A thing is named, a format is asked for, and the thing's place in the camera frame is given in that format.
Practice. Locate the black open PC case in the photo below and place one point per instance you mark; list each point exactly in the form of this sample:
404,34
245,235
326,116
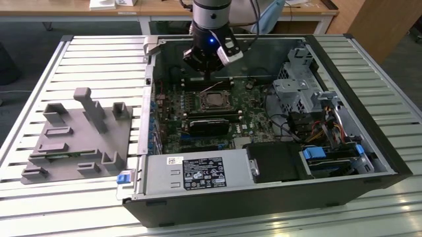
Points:
230,212

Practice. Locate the black hard disk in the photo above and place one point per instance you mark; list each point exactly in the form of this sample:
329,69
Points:
330,168

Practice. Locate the thin metal locking lever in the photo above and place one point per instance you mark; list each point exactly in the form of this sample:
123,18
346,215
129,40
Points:
213,87

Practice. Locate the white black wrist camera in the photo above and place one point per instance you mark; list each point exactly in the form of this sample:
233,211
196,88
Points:
230,58

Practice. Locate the black plastic drive cover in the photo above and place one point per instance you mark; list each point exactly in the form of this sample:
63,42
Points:
277,160

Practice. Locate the silver power supply unit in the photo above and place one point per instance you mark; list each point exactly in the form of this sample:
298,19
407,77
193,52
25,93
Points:
158,177

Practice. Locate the CPU socket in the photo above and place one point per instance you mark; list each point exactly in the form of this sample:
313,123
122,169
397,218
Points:
216,108

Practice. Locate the blue case latch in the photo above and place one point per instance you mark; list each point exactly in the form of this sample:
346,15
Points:
123,179

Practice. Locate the grey parts rack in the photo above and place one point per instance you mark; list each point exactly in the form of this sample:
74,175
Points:
82,148

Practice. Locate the black RAM slot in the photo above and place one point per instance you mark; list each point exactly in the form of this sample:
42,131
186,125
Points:
190,84
214,113
190,88
214,116

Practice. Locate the black graphics card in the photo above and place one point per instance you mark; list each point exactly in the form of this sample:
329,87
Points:
208,128

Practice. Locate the blue disk carrier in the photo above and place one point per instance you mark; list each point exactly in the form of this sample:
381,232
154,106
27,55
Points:
313,153

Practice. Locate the silver chipset heatsink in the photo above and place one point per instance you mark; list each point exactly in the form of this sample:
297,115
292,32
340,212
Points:
242,142

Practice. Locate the small white box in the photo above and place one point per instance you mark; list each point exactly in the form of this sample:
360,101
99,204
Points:
125,2

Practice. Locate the wooden desk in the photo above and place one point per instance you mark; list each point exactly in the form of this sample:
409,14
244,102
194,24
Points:
66,11

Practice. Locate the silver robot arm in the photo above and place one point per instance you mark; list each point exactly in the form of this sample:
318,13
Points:
212,12

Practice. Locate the green motherboard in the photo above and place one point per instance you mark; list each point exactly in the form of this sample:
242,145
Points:
257,123

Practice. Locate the silver square CPU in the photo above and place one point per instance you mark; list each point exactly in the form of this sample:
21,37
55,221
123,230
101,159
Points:
216,100

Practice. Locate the wooden cabinet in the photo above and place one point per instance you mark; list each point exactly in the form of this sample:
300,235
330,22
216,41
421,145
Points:
380,27

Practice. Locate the metal drive cage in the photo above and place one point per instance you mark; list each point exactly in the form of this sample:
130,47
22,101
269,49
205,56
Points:
297,85

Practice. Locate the blue drive bay clip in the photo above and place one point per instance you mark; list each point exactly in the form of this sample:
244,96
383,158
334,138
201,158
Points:
359,149

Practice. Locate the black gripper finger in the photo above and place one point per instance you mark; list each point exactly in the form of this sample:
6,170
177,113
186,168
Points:
216,61
194,59

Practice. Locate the green RAM stick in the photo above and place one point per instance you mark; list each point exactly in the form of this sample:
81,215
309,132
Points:
74,155

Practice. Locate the round coin battery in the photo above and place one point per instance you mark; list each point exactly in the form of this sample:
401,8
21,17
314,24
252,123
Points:
249,86

